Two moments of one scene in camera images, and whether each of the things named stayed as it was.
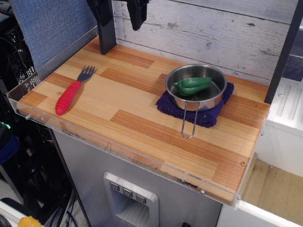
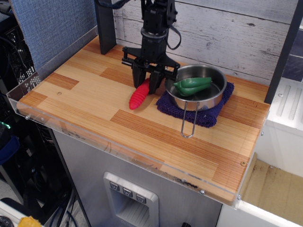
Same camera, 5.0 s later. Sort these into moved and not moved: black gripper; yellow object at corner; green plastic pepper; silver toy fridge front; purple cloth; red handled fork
Moved: black gripper; red handled fork
Not moved: silver toy fridge front; green plastic pepper; yellow object at corner; purple cloth
